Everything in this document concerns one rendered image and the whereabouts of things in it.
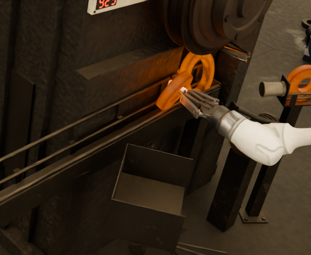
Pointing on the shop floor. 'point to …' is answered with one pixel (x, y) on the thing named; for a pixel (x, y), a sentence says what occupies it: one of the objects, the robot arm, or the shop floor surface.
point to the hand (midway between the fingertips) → (177, 88)
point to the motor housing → (233, 185)
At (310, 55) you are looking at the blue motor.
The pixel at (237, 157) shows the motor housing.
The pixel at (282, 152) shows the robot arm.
